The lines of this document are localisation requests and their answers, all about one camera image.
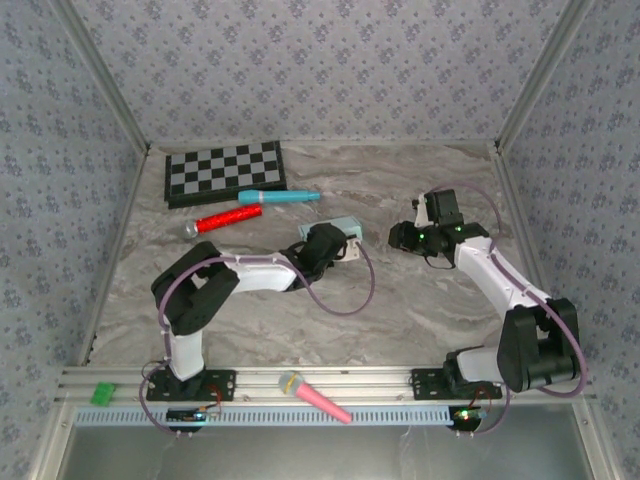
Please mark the light blue paper box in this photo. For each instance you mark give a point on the light blue paper box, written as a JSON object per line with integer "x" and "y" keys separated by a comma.
{"x": 350, "y": 223}

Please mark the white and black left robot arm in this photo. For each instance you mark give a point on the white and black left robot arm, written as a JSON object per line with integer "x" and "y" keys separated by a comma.
{"x": 260, "y": 272}

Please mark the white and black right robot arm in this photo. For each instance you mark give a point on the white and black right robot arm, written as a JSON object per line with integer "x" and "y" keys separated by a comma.
{"x": 490, "y": 280}

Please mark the blue toy microphone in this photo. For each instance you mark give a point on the blue toy microphone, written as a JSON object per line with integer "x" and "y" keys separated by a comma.
{"x": 275, "y": 198}

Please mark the red glitter toy microphone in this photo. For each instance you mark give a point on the red glitter toy microphone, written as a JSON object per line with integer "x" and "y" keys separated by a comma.
{"x": 225, "y": 220}

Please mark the black and grey chessboard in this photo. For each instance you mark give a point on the black and grey chessboard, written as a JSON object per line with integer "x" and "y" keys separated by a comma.
{"x": 220, "y": 170}

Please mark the pink toy microphone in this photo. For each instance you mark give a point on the pink toy microphone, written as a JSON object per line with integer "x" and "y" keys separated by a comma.
{"x": 315, "y": 397}

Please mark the small circuit board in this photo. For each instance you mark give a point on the small circuit board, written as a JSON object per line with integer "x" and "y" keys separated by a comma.
{"x": 190, "y": 415}
{"x": 467, "y": 415}

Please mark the grey metal panel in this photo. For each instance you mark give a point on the grey metal panel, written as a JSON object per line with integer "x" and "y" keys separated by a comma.
{"x": 300, "y": 455}

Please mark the green plastic block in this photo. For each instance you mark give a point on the green plastic block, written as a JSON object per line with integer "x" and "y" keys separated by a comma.
{"x": 103, "y": 393}

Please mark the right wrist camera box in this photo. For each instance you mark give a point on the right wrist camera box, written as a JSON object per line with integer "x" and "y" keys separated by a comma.
{"x": 421, "y": 210}

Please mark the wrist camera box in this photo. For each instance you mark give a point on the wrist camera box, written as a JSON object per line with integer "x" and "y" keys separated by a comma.
{"x": 351, "y": 248}
{"x": 421, "y": 210}

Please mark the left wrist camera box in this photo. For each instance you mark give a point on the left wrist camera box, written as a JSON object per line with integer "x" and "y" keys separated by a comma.
{"x": 351, "y": 248}

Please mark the aluminium side rail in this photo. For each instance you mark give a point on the aluminium side rail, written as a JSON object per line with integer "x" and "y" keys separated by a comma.
{"x": 512, "y": 200}
{"x": 129, "y": 200}

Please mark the aluminium front rail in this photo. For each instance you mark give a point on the aluminium front rail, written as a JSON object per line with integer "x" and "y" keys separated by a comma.
{"x": 380, "y": 380}

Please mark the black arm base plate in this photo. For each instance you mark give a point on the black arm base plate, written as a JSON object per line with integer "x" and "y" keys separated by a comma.
{"x": 222, "y": 385}
{"x": 425, "y": 385}

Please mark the aluminium frame post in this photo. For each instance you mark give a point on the aluminium frame post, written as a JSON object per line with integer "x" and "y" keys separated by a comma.
{"x": 102, "y": 75}
{"x": 540, "y": 75}

